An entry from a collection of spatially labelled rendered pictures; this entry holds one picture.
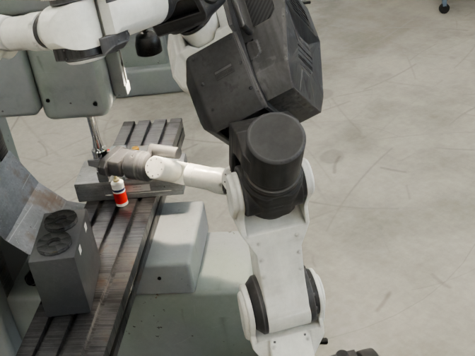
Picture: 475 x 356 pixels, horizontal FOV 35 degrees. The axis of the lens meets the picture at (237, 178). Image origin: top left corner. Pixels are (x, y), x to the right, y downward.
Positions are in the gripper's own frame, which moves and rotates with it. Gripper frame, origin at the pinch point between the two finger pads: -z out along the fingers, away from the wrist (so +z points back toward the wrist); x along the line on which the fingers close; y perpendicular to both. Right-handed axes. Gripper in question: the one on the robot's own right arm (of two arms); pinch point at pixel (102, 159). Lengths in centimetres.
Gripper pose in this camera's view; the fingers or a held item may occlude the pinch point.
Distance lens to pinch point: 230.5
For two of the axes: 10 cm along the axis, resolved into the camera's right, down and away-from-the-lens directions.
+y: 1.3, 8.4, 5.2
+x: -4.5, 5.2, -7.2
